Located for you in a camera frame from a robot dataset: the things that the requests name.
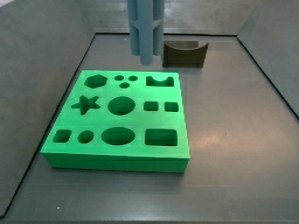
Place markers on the blue three prong object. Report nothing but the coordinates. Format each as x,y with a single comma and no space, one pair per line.
146,24

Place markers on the green shape sorter block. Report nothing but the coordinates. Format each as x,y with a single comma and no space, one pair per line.
122,124

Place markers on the dark arch shaped block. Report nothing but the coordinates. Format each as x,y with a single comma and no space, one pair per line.
185,54

